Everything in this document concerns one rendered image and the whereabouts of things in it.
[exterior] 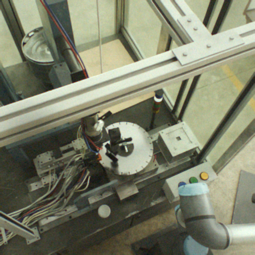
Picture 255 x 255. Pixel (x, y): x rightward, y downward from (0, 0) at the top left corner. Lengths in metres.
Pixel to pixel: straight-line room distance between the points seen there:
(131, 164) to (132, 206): 0.28
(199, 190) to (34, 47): 1.35
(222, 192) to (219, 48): 2.20
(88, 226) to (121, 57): 1.25
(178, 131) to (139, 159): 0.33
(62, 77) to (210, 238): 0.82
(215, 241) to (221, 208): 1.52
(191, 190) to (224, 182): 1.60
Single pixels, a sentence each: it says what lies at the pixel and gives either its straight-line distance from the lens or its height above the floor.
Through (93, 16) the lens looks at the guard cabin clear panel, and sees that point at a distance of 2.31.
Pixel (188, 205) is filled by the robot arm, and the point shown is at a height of 1.37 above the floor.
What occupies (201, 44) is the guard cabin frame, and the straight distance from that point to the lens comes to 0.58.
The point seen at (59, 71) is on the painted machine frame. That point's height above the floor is 1.52.
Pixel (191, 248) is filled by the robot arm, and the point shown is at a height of 0.97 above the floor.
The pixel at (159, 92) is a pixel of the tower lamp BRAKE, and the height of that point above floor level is 1.16.
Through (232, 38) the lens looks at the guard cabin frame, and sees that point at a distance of 0.60.
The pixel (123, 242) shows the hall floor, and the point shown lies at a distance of 2.46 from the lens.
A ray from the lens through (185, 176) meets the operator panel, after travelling 1.68.
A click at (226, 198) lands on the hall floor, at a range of 2.70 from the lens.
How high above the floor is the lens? 2.45
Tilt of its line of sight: 62 degrees down
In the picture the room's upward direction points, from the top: 4 degrees clockwise
